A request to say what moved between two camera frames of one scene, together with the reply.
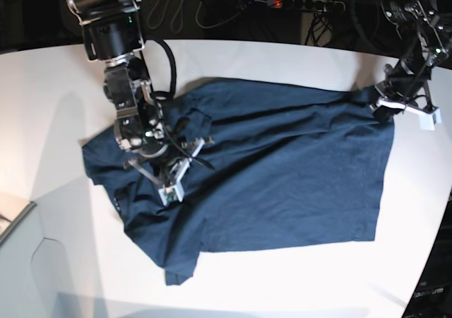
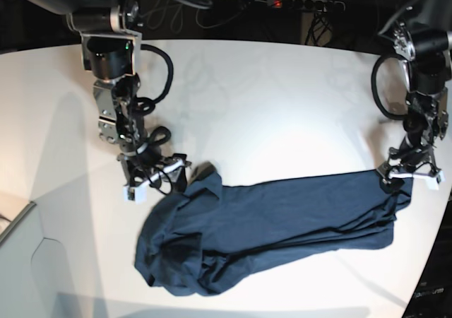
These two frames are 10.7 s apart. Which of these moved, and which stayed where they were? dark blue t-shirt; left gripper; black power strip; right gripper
Moved: left gripper; dark blue t-shirt; right gripper
Stayed: black power strip
